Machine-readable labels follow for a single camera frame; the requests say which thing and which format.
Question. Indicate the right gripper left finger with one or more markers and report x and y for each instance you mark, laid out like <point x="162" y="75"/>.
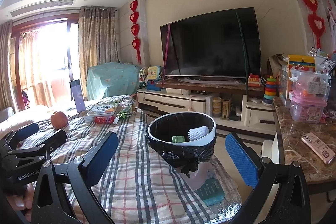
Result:
<point x="51" y="203"/>

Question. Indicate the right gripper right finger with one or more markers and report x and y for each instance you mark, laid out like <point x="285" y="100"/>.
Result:
<point x="291" y="203"/>

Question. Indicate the white foam fruit net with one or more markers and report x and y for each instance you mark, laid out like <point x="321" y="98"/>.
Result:
<point x="197" y="133"/>

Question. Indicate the green drink carton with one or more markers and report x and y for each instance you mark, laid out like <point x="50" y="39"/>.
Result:
<point x="178" y="139"/>

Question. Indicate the white black trash bin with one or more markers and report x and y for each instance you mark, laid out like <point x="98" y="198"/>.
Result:
<point x="190" y="158"/>

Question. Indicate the person's left hand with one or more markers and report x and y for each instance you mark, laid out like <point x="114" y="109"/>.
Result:
<point x="23" y="202"/>

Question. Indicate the apple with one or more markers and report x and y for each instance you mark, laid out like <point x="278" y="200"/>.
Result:
<point x="59" y="120"/>

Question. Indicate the pink smartphone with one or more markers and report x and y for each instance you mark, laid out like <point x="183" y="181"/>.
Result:
<point x="322" y="150"/>

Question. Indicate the plaid blanket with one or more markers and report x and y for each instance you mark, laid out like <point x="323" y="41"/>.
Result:
<point x="138" y="185"/>

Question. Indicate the red small bottle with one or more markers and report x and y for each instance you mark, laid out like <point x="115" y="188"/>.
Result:
<point x="106" y="120"/>

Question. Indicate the purple water bottle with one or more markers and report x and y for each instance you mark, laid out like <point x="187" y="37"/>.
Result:
<point x="77" y="95"/>

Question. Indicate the children's book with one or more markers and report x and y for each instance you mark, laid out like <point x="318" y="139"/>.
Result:
<point x="103" y="109"/>

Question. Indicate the green snack wrapper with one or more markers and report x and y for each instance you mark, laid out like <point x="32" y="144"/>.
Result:
<point x="126" y="112"/>

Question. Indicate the white tv cabinet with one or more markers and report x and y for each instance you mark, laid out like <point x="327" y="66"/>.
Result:
<point x="255" y="117"/>

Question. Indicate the pink plastic storage box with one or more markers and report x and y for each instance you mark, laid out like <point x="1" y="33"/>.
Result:
<point x="309" y="95"/>

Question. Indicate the teal covered chair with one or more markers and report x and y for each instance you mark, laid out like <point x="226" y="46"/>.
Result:
<point x="112" y="79"/>

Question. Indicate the red toy phone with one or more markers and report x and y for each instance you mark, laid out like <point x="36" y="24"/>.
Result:
<point x="254" y="81"/>

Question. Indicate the toy telephone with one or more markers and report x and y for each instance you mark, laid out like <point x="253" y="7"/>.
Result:
<point x="155" y="73"/>

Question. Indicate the beige curtain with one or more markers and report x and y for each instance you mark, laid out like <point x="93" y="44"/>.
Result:
<point x="97" y="42"/>

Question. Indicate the black television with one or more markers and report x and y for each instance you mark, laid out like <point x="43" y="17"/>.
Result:
<point x="217" y="44"/>

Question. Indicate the right red heart decoration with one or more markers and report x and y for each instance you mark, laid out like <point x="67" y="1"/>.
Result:
<point x="316" y="23"/>

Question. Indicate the red heart hanging decoration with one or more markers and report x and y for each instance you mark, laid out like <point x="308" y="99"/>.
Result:
<point x="134" y="16"/>

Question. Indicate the rainbow stacking ring toy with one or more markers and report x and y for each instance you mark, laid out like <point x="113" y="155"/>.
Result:
<point x="270" y="91"/>

